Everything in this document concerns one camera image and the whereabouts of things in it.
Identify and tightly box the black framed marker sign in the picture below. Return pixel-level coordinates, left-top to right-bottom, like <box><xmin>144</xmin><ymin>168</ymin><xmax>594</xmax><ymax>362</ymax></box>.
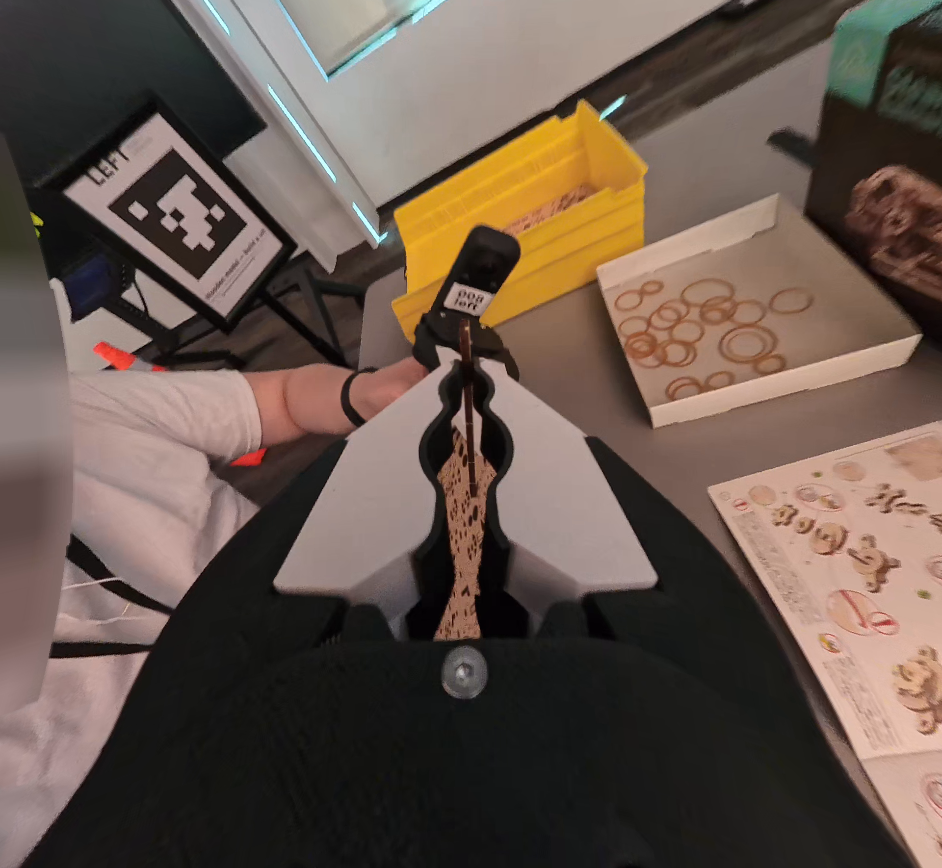
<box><xmin>33</xmin><ymin>92</ymin><xmax>299</xmax><ymax>333</ymax></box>

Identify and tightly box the small black flat object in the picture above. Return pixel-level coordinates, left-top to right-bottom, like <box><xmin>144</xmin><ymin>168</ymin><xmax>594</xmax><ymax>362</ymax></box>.
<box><xmin>767</xmin><ymin>127</ymin><xmax>819</xmax><ymax>169</ymax></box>

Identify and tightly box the black wristband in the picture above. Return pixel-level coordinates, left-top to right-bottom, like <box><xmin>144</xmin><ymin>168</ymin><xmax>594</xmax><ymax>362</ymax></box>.
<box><xmin>339</xmin><ymin>365</ymin><xmax>381</xmax><ymax>429</ymax></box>

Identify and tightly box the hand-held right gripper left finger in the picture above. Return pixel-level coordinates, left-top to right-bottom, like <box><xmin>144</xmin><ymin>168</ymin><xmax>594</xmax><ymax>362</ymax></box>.
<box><xmin>272</xmin><ymin>360</ymin><xmax>451</xmax><ymax>639</ymax></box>

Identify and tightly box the printed instruction sheet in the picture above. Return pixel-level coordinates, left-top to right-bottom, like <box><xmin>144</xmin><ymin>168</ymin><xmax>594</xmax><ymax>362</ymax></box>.
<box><xmin>706</xmin><ymin>421</ymin><xmax>942</xmax><ymax>868</ymax></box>

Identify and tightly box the pile of wooden scraps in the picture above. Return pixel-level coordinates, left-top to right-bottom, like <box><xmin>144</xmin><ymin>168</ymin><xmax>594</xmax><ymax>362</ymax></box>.
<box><xmin>504</xmin><ymin>182</ymin><xmax>599</xmax><ymax>238</ymax></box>

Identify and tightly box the black strap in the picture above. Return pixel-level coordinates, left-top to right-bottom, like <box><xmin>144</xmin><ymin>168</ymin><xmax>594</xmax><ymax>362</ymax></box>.
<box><xmin>50</xmin><ymin>536</ymin><xmax>178</xmax><ymax>659</ymax></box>

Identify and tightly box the pile of wooden rings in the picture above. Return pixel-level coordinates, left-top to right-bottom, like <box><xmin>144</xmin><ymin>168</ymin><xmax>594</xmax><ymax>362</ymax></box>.
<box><xmin>614</xmin><ymin>278</ymin><xmax>814</xmax><ymax>402</ymax></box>

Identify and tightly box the black model kit box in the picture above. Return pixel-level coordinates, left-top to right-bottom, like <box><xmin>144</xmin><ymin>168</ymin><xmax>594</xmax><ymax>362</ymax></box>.
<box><xmin>802</xmin><ymin>0</ymin><xmax>942</xmax><ymax>299</ymax></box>

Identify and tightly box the person's left hand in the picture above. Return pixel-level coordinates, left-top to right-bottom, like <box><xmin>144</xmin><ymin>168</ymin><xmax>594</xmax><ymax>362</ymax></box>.
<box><xmin>361</xmin><ymin>357</ymin><xmax>429</xmax><ymax>422</ymax></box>

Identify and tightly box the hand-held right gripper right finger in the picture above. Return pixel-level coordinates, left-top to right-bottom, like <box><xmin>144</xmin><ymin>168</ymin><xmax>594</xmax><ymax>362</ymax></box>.
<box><xmin>482</xmin><ymin>359</ymin><xmax>659</xmax><ymax>637</ymax></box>

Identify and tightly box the thin wooden parts sheet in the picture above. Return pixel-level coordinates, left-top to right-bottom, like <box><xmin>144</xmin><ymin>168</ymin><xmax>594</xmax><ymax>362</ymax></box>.
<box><xmin>433</xmin><ymin>322</ymin><xmax>503</xmax><ymax>642</ymax></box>

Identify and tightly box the blue box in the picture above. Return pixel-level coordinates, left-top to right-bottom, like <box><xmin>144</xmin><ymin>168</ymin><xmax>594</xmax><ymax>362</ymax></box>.
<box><xmin>59</xmin><ymin>254</ymin><xmax>133</xmax><ymax>321</ymax></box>

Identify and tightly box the white cardboard tray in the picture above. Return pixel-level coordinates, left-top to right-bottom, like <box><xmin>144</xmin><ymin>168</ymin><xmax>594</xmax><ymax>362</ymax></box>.
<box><xmin>595</xmin><ymin>193</ymin><xmax>924</xmax><ymax>431</ymax></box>

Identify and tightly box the yellow plastic bin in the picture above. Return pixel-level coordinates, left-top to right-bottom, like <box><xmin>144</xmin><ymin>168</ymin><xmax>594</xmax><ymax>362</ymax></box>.
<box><xmin>390</xmin><ymin>98</ymin><xmax>650</xmax><ymax>345</ymax></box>

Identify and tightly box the black sign stand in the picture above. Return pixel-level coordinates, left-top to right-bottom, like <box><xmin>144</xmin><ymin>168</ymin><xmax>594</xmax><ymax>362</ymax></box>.
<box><xmin>103</xmin><ymin>257</ymin><xmax>365</xmax><ymax>372</ymax></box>

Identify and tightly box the person's white shirt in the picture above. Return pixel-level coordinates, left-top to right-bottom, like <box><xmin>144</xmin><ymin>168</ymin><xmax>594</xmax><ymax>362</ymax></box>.
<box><xmin>0</xmin><ymin>456</ymin><xmax>262</xmax><ymax>865</ymax></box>

